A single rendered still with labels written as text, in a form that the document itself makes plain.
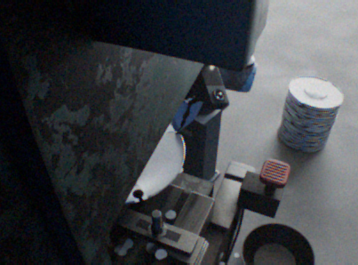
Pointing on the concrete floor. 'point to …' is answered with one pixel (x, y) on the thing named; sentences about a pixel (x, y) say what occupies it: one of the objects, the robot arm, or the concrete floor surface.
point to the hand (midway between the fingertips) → (179, 128)
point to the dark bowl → (276, 246)
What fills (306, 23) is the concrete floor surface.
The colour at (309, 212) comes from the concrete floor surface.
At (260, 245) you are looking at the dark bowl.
